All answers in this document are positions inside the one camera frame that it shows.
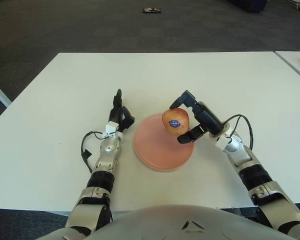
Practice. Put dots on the round pink plate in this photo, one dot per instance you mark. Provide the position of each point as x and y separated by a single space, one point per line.
160 152

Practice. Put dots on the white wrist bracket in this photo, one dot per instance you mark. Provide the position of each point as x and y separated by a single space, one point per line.
110 128
222 143

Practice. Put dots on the black box on floor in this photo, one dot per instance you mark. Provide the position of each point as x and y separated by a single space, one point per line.
250 5

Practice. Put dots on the small dark floor object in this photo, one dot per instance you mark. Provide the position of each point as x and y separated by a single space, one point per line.
152 10

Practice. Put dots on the white neighbouring table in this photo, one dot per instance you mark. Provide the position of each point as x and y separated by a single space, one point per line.
293 62
0 95

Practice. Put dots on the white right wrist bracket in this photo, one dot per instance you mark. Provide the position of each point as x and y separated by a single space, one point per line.
222 143

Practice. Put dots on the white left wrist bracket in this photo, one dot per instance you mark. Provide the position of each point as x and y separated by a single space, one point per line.
110 128

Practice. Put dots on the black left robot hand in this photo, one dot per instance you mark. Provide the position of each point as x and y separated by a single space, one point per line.
118 115

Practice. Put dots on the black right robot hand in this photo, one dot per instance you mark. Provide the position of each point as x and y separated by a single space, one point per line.
207 118

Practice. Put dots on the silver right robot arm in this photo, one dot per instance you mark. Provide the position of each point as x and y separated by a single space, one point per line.
257 175

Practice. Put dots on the grey robot torso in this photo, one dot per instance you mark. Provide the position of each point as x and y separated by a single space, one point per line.
152 225

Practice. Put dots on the red yellow apple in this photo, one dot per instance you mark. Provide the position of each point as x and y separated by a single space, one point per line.
175 116

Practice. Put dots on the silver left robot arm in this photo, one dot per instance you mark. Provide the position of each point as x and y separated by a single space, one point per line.
110 147

